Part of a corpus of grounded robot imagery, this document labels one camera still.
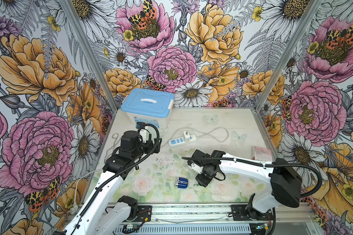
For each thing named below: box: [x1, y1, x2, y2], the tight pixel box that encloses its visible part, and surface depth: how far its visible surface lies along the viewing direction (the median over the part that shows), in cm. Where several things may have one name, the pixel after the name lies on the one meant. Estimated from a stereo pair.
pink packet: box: [251, 145, 274, 162], surface depth 94 cm
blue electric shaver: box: [175, 177, 189, 189], surface depth 83 cm
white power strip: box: [168, 134, 197, 147], surface depth 101 cm
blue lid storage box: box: [120, 88, 176, 129], surface depth 104 cm
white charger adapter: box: [183, 131, 191, 143], surface depth 98 cm
